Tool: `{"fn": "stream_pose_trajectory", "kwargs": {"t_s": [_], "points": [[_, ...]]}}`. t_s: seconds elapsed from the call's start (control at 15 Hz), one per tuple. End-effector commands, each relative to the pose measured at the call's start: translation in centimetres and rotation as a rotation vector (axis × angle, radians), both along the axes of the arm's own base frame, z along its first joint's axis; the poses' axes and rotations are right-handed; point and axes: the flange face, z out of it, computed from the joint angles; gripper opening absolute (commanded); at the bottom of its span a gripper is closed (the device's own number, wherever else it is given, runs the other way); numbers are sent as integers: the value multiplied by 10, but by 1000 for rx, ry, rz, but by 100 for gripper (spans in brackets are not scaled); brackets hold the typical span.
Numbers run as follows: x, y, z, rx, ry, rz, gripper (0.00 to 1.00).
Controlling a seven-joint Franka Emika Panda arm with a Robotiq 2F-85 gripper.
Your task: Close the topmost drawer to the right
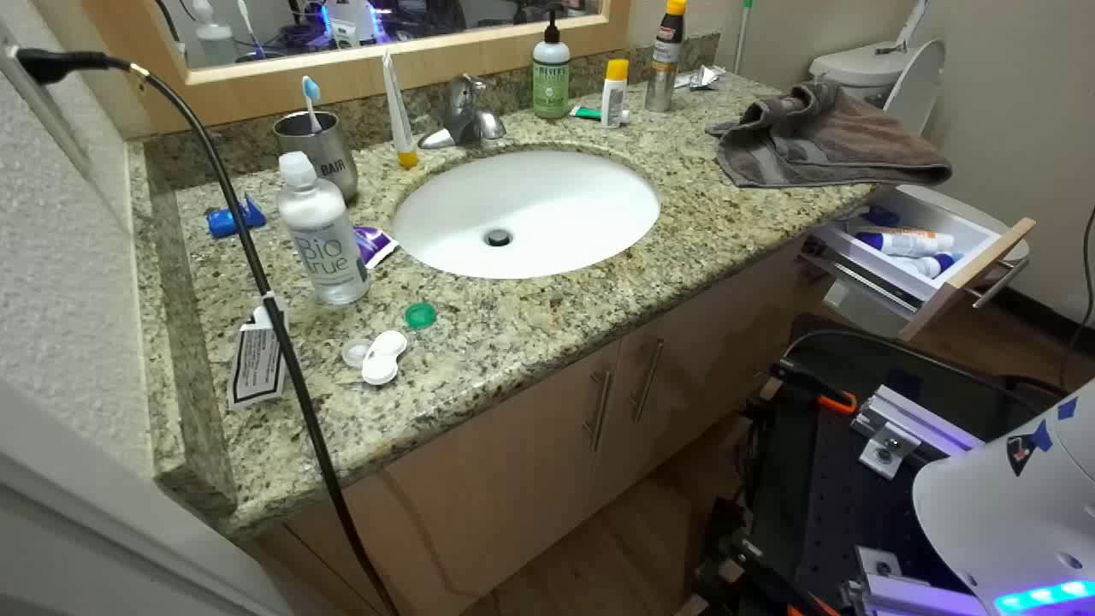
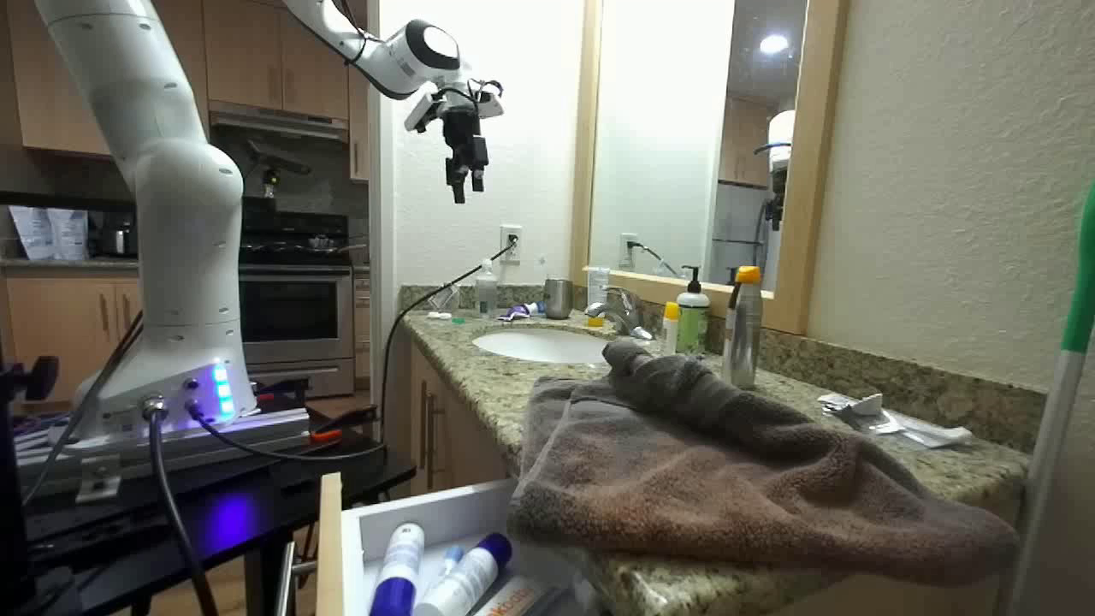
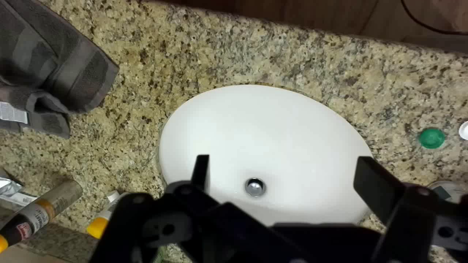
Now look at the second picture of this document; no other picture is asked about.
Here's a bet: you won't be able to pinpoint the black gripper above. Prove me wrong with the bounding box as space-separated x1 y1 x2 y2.
436 93 496 210

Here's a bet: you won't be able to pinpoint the white drawer with wood front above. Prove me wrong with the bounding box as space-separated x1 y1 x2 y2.
310 469 607 616

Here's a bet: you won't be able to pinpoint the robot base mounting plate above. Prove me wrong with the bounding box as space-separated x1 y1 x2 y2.
13 402 318 497

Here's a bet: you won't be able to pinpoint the grey metal cup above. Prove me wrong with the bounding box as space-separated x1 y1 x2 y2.
539 274 574 324

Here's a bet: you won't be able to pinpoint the white oval sink basin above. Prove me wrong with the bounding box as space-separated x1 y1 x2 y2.
468 321 614 370

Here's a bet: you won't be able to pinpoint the range hood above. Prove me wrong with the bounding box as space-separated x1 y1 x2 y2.
204 102 351 146

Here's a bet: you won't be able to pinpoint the chrome faucet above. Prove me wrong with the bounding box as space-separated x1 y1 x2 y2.
586 284 655 345

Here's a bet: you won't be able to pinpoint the stainless steel oven range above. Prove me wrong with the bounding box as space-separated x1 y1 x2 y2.
230 192 377 402

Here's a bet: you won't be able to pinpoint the wooden vanity cabinet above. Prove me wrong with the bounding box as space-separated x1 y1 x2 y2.
385 337 518 497

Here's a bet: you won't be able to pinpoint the small yellow bottle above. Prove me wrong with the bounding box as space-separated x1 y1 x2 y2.
655 297 683 359

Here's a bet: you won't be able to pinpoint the pump soap bottle green label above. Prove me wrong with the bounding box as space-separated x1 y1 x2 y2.
675 264 715 359

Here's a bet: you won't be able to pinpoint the spray bottle with orange cap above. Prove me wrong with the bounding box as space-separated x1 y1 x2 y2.
721 264 767 394

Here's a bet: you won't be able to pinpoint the white tube with dark-blue cap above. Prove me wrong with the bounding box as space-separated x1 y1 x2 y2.
364 521 428 616
409 531 517 616

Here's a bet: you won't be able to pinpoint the brown terry towel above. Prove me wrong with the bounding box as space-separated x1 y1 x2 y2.
505 337 1021 590

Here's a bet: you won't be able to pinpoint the orange and white tube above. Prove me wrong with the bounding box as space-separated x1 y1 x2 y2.
468 573 555 616

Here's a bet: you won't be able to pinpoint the white paper on kitchen counter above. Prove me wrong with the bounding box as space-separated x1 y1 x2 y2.
5 203 92 267

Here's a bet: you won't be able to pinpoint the wooden kitchen base cabinet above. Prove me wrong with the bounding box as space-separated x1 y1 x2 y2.
0 264 145 404

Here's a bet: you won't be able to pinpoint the black clamp knob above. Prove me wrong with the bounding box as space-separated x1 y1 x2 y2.
0 354 61 404

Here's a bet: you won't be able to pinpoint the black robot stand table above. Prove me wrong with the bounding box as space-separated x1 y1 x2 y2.
0 436 419 616

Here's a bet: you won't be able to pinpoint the crumpled white paper wrappers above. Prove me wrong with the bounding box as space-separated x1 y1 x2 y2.
814 386 977 453

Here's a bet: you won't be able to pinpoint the white wall outlet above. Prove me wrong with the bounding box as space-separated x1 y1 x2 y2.
496 221 526 272

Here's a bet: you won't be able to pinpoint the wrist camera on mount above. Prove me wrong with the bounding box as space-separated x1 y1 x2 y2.
399 77 505 136

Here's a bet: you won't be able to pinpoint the black power cable from outlet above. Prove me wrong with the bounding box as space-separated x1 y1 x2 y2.
377 241 517 453

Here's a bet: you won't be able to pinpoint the wood-framed wall mirror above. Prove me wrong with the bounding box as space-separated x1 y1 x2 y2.
567 0 854 340

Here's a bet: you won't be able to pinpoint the wooden kitchen wall cabinets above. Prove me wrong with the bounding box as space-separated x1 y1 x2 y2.
2 0 377 186

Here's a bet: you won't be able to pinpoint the thin black cable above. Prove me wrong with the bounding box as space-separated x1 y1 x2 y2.
185 399 385 469

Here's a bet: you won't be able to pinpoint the silver bar drawer handle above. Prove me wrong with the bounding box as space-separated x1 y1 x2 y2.
274 539 305 616

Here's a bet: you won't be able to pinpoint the grey slanted cable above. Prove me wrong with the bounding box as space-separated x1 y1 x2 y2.
18 313 149 506

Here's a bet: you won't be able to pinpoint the thick black base cable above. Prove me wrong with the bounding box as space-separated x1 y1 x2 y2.
140 399 222 616

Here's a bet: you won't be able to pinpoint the green and white mop handle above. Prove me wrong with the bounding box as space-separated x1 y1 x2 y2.
1000 177 1095 616

